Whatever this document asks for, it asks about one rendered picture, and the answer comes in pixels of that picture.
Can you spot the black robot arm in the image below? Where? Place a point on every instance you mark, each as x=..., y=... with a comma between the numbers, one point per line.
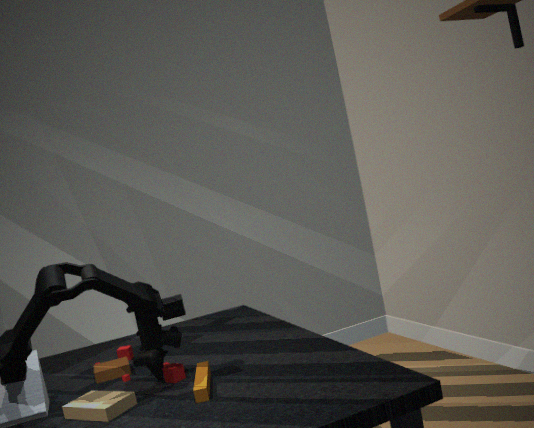
x=51, y=290

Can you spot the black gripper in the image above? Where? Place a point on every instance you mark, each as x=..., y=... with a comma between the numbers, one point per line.
x=152, y=356

